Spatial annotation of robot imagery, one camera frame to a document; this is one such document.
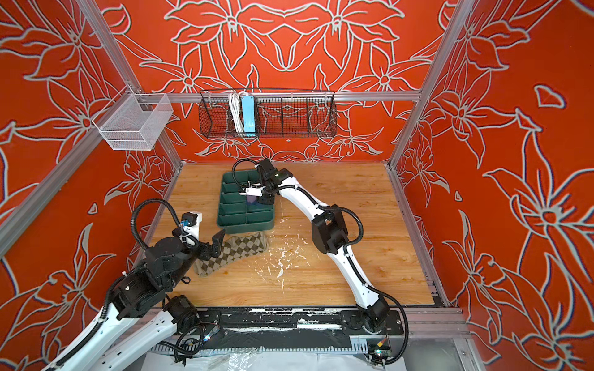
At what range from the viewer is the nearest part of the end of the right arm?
0.73 meters

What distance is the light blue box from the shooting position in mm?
900

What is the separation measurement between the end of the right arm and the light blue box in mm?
193
